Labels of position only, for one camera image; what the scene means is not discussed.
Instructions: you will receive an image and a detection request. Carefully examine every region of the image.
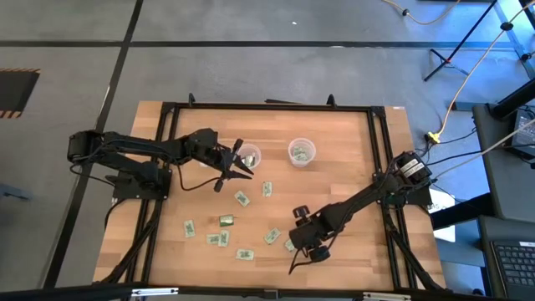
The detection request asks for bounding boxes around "silver metal bracket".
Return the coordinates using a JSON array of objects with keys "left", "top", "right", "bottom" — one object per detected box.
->
[
  {"left": 361, "top": 291, "right": 413, "bottom": 301},
  {"left": 130, "top": 287, "right": 180, "bottom": 298}
]

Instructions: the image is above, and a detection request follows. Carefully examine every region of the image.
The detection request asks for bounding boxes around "white paper sheet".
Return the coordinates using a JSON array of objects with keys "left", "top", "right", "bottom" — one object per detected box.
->
[{"left": 428, "top": 190, "right": 457, "bottom": 243}]

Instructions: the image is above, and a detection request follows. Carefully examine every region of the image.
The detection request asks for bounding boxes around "grey chair leg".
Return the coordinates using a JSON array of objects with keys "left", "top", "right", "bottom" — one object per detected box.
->
[{"left": 0, "top": 181, "right": 33, "bottom": 202}]

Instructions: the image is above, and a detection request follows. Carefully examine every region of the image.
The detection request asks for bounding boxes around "black aluminium table frame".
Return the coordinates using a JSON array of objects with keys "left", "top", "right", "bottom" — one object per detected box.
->
[{"left": 94, "top": 92, "right": 449, "bottom": 293}]

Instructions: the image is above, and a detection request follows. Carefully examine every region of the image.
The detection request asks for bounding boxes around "black metal crossbeam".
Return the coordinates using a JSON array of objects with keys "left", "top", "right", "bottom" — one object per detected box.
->
[{"left": 0, "top": 283, "right": 535, "bottom": 301}]

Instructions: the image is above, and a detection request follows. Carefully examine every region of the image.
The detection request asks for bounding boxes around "black monitor pole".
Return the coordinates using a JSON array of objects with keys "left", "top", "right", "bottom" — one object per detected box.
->
[{"left": 489, "top": 78, "right": 535, "bottom": 121}]

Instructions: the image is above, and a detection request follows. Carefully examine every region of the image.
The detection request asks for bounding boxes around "beige floor cable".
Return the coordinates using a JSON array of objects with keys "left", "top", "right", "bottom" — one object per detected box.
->
[{"left": 382, "top": 0, "right": 463, "bottom": 25}]

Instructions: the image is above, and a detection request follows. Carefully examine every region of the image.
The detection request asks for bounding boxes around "white cable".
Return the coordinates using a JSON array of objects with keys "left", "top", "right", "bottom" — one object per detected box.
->
[{"left": 434, "top": 118, "right": 535, "bottom": 180}]

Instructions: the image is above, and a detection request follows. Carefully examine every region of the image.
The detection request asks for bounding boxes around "silver metal light stand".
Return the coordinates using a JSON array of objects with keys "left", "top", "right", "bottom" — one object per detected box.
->
[{"left": 492, "top": 0, "right": 535, "bottom": 80}]

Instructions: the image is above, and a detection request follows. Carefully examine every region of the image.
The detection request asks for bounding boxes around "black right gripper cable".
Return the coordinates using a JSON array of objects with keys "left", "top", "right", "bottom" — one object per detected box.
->
[{"left": 287, "top": 248, "right": 318, "bottom": 276}]

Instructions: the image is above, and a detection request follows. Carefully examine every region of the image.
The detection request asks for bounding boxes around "yellow extension cable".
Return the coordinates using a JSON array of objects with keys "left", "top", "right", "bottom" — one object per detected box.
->
[{"left": 425, "top": 0, "right": 535, "bottom": 145}]

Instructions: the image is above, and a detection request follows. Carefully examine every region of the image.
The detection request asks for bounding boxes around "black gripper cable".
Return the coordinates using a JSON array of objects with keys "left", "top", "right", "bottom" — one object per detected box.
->
[
  {"left": 287, "top": 248, "right": 318, "bottom": 276},
  {"left": 177, "top": 165, "right": 218, "bottom": 192}
]

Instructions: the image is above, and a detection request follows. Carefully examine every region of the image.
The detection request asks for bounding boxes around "dark laptop with keyboard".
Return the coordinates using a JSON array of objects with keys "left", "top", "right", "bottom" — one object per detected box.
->
[{"left": 478, "top": 215, "right": 535, "bottom": 301}]

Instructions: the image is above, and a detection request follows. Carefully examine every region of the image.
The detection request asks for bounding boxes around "black tripod stand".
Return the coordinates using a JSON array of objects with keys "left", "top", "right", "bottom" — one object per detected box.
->
[{"left": 423, "top": 0, "right": 499, "bottom": 83}]

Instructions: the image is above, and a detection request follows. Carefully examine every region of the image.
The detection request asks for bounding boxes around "grey desk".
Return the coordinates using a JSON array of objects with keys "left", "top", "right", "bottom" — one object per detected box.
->
[{"left": 471, "top": 102, "right": 535, "bottom": 222}]

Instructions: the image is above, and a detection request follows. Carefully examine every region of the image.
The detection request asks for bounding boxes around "black hazard-striped floor hatch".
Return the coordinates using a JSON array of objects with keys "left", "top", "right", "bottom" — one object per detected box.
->
[{"left": 0, "top": 68, "right": 42, "bottom": 120}]

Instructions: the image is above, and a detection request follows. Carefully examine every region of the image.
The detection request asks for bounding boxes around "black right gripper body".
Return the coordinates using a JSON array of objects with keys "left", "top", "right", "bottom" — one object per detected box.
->
[{"left": 288, "top": 205, "right": 335, "bottom": 263}]

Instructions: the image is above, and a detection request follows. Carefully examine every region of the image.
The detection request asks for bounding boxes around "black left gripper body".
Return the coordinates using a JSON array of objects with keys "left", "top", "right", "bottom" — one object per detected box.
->
[{"left": 186, "top": 128, "right": 246, "bottom": 193}]

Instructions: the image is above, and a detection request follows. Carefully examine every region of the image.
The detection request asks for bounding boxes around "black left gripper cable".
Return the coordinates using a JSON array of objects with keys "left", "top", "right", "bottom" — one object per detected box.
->
[{"left": 177, "top": 165, "right": 218, "bottom": 192}]

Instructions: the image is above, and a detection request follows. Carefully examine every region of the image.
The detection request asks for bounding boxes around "black electronics box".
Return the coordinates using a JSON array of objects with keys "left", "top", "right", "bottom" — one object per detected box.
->
[{"left": 512, "top": 107, "right": 535, "bottom": 160}]

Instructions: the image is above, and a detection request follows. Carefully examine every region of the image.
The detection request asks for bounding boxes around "black desk leg bar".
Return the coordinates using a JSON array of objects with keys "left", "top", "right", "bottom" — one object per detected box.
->
[{"left": 430, "top": 191, "right": 494, "bottom": 232}]

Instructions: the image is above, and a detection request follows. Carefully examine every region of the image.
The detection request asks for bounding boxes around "clear plastic cup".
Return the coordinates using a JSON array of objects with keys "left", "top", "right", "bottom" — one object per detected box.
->
[
  {"left": 288, "top": 138, "right": 317, "bottom": 168},
  {"left": 236, "top": 143, "right": 262, "bottom": 171}
]

